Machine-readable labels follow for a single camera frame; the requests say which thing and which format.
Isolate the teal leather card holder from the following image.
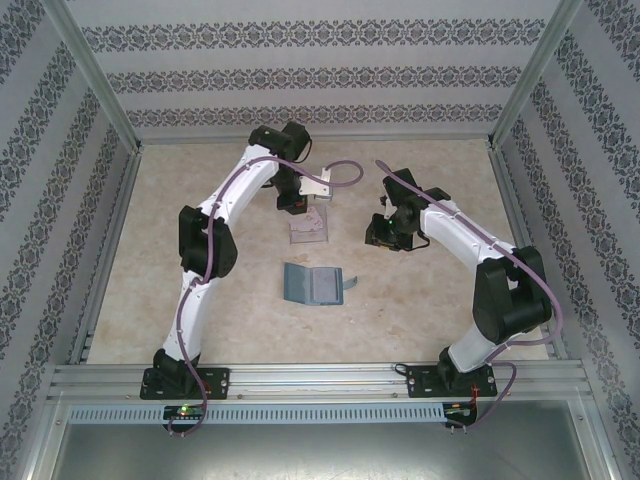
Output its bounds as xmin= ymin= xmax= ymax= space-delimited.
xmin=282 ymin=261 xmax=360 ymax=307

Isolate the clear acrylic card stand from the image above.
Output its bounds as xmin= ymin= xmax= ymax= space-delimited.
xmin=287 ymin=202 xmax=332 ymax=245

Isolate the grey metal panel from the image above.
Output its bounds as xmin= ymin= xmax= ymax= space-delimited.
xmin=47 ymin=423 xmax=601 ymax=480

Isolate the left circuit board with LED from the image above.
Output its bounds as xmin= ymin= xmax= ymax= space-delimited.
xmin=164 ymin=405 xmax=205 ymax=420

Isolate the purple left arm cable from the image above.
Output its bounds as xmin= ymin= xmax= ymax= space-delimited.
xmin=167 ymin=154 xmax=364 ymax=437

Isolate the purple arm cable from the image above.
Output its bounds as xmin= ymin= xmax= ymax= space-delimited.
xmin=374 ymin=159 xmax=564 ymax=434
xmin=167 ymin=154 xmax=364 ymax=437

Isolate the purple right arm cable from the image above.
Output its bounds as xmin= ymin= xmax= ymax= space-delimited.
xmin=374 ymin=159 xmax=564 ymax=434

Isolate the aluminium table side rail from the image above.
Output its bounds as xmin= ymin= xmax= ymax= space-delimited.
xmin=487 ymin=142 xmax=569 ymax=361
xmin=69 ymin=144 xmax=146 ymax=365

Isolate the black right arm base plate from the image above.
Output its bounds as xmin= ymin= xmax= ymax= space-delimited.
xmin=407 ymin=364 xmax=499 ymax=400

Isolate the aluminium mounting rail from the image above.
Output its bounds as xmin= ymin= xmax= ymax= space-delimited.
xmin=47 ymin=360 xmax=594 ymax=402

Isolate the aluminium frame post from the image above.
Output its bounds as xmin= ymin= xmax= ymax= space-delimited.
xmin=42 ymin=0 xmax=144 ymax=151
xmin=488 ymin=0 xmax=586 ymax=149

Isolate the white slotted cable duct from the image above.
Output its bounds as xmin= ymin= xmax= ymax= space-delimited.
xmin=67 ymin=402 xmax=446 ymax=425

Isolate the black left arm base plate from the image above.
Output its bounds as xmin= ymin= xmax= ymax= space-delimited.
xmin=141 ymin=367 xmax=232 ymax=401

